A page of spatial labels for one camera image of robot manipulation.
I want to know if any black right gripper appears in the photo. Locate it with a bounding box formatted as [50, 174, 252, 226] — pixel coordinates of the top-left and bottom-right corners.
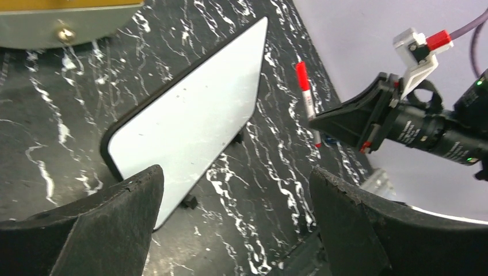
[308, 72, 401, 152]

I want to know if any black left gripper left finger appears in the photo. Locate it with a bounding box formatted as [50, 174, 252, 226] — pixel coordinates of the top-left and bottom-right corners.
[1, 165, 164, 275]

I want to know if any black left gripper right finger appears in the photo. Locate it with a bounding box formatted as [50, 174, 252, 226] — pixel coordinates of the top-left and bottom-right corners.
[309, 167, 487, 275]

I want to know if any white whiteboard marker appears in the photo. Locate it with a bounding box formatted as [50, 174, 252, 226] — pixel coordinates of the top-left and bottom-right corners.
[295, 62, 323, 148]

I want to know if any red marker cap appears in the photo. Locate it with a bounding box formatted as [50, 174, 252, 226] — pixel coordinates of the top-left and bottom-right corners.
[295, 62, 310, 91]

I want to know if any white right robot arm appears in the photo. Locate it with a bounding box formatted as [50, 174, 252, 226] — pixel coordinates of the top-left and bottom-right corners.
[309, 72, 487, 181]

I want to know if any black framed whiteboard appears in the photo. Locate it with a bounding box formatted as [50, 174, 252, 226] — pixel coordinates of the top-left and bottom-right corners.
[100, 16, 269, 228]

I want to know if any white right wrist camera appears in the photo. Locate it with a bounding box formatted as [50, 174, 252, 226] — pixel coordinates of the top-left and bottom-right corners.
[393, 28, 453, 99]

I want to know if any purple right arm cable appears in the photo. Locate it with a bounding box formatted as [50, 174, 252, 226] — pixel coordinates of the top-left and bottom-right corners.
[449, 7, 488, 79]

